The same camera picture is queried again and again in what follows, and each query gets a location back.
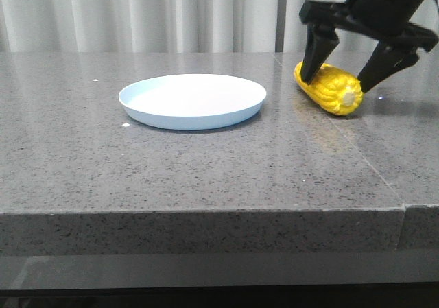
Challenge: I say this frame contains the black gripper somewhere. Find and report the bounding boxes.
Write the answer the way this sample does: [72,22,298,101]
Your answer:
[299,0,438,93]

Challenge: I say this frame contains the yellow corn cob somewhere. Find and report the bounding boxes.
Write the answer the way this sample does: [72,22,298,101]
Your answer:
[294,62,364,116]

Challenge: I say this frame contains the light blue round plate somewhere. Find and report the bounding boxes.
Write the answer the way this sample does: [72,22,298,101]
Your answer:
[119,73,267,130]

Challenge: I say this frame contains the white pleated curtain right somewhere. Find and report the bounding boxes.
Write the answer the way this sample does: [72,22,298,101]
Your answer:
[276,0,438,53]

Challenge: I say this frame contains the white pleated curtain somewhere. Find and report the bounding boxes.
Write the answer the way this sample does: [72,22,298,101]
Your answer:
[276,0,438,53]
[1,0,279,53]

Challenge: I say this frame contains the white pleated curtain left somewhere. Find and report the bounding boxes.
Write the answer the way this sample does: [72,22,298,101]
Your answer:
[1,0,279,53]

